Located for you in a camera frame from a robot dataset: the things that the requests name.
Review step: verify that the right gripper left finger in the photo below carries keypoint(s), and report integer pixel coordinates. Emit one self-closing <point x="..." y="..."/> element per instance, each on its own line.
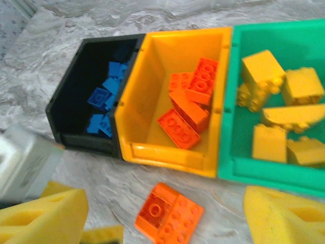
<point x="43" y="221"/>

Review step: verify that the black plastic bin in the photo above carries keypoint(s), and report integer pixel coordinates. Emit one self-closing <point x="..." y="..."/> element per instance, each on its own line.
<point x="73" y="101"/>

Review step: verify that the yellow plastic bin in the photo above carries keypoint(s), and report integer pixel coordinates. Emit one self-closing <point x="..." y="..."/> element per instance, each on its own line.
<point x="144" y="89"/>

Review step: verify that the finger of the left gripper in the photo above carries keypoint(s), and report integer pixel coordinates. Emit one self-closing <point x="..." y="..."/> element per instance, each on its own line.
<point x="101" y="235"/>
<point x="54" y="189"/>

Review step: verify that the large orange lego block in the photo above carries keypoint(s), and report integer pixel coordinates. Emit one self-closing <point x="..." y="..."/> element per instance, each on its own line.
<point x="162" y="216"/>

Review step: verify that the large blue lego brick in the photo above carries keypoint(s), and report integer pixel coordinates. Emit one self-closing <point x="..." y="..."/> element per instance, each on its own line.
<point x="97" y="97"/>

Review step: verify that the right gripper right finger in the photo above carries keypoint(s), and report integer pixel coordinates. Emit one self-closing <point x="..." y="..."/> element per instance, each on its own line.
<point x="284" y="221"/>

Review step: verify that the green plastic bin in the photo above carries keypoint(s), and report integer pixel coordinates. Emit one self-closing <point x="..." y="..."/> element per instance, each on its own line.
<point x="254" y="175"/>

